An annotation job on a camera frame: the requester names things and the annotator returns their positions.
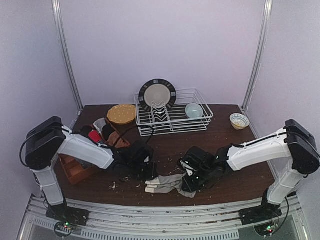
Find grey beige sock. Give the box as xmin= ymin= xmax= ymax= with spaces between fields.
xmin=144 ymin=173 xmax=197 ymax=199

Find brown wooden organizer box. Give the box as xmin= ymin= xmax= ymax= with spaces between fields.
xmin=59 ymin=117 xmax=132 ymax=186

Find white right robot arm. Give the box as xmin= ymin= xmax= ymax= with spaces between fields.
xmin=178 ymin=119 xmax=320 ymax=210

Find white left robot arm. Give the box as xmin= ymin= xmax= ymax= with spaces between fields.
xmin=19 ymin=116 xmax=157 ymax=209

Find brown rolled underwear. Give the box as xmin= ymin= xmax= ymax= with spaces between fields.
xmin=107 ymin=132 xmax=128 ymax=148

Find red rolled underwear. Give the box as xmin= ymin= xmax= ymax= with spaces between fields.
xmin=88 ymin=130 xmax=103 ymax=143

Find black white rolled underwear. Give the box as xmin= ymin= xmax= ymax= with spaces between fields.
xmin=80 ymin=125 xmax=94 ymax=136

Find yellow dotted plate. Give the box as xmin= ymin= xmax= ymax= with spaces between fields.
xmin=106 ymin=104 xmax=136 ymax=125

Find grey rolled sock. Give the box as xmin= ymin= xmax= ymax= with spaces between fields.
xmin=93 ymin=117 xmax=107 ymax=133

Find yellow patterned white bowl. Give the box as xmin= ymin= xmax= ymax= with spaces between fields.
xmin=229 ymin=113 xmax=250 ymax=130

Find light blue bowl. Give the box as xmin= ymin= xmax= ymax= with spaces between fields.
xmin=185 ymin=103 xmax=204 ymax=119

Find black rimmed grey plate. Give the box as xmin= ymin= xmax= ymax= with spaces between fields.
xmin=138 ymin=78 xmax=177 ymax=112

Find white wire dish rack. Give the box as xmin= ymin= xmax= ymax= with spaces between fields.
xmin=134 ymin=88 xmax=214 ymax=137

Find aluminium front rail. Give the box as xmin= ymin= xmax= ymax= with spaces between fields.
xmin=17 ymin=196 xmax=312 ymax=240

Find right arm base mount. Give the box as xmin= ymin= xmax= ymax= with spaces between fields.
xmin=239 ymin=188 xmax=282 ymax=237

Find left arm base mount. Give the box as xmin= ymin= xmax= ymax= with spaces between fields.
xmin=43 ymin=198 xmax=90 ymax=240

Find left aluminium frame post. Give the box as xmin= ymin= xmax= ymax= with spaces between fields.
xmin=51 ymin=0 xmax=84 ymax=112

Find aluminium frame post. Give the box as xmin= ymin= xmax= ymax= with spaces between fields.
xmin=241 ymin=0 xmax=273 ymax=113
xmin=51 ymin=0 xmax=84 ymax=112

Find right aluminium frame post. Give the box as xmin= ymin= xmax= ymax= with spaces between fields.
xmin=241 ymin=0 xmax=273 ymax=113

